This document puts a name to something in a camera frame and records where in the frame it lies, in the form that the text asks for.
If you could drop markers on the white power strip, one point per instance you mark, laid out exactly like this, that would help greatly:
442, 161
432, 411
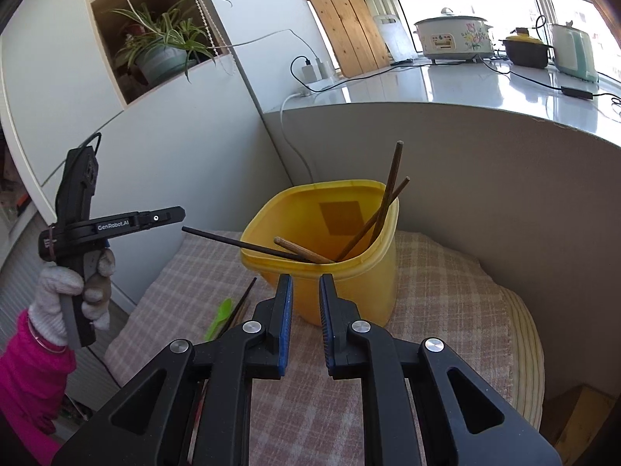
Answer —
315, 75

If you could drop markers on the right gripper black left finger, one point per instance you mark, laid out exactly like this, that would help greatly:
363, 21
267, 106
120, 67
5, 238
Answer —
190, 403

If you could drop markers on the thin brown chopstick in bin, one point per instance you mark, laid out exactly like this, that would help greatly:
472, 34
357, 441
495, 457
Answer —
371, 222

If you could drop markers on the white cabinet with shelf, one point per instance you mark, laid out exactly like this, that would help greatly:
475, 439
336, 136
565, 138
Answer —
196, 141

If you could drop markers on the yellow plastic utensil bin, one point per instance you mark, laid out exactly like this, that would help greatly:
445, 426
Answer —
324, 217

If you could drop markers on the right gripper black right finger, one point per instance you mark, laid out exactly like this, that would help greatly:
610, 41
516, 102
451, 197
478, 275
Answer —
421, 402

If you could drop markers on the pink plaid cloth mat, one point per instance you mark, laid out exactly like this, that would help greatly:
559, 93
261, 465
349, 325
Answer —
307, 418

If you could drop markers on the black pot yellow lid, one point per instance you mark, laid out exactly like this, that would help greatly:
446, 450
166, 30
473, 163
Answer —
524, 50

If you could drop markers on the white cutting board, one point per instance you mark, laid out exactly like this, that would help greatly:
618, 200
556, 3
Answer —
396, 39

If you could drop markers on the wooden slat board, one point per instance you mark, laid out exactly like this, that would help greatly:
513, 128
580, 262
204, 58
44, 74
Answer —
353, 34

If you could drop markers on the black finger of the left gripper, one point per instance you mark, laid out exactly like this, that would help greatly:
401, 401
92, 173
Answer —
130, 222

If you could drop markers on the potted spider plant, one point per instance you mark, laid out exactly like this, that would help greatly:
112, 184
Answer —
161, 41

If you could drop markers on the black chopstick on mat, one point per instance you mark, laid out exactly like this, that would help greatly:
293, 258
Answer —
238, 310

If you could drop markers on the left hand white glove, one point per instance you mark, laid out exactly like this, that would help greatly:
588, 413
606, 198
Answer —
45, 317

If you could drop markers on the white floral slow cooker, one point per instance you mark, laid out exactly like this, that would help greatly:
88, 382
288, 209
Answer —
450, 37

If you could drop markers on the black chopstick in bin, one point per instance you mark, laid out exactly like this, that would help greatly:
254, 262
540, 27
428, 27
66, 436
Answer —
244, 245

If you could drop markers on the light wooden chopstick in bin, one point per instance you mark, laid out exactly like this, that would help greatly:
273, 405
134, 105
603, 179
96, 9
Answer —
301, 251

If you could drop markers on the pink sleeve left forearm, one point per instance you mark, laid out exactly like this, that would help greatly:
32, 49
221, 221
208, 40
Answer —
34, 373

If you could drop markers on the dark brown chopstick in bin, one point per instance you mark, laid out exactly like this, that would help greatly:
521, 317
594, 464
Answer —
389, 188

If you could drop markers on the white teal electric kettle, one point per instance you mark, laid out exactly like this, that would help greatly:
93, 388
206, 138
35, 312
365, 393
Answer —
573, 52

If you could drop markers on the green plastic spoon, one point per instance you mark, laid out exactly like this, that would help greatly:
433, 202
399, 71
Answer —
223, 313

